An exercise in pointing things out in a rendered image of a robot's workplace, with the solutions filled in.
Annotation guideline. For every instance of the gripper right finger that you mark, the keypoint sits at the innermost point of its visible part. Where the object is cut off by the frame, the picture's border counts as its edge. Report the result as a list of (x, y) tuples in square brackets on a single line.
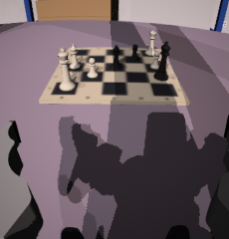
[(217, 217)]

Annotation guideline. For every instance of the black and cream chessboard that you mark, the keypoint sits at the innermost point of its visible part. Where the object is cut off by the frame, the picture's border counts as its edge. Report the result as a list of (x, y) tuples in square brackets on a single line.
[(133, 84)]

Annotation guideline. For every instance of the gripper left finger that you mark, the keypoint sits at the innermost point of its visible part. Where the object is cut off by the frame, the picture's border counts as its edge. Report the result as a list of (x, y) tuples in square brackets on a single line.
[(20, 217)]

